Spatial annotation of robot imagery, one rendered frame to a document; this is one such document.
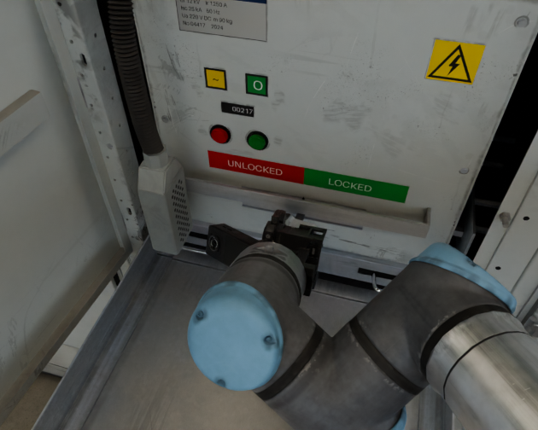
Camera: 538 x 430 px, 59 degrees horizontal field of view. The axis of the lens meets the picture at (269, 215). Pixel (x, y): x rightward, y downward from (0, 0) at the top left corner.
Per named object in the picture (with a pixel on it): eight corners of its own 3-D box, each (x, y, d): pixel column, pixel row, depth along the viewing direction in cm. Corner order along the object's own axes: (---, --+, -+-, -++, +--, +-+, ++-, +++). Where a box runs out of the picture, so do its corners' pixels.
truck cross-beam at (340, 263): (443, 299, 86) (453, 279, 82) (165, 237, 96) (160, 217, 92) (444, 277, 89) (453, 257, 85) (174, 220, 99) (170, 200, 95)
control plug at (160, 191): (178, 256, 81) (161, 180, 69) (152, 250, 82) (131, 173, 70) (195, 223, 87) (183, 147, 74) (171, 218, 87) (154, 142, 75)
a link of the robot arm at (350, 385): (437, 423, 42) (333, 326, 42) (343, 503, 44) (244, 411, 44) (416, 373, 51) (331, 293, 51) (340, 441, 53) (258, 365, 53)
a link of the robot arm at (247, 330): (237, 419, 44) (157, 344, 44) (269, 347, 55) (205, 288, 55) (307, 359, 40) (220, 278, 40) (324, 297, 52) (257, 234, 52)
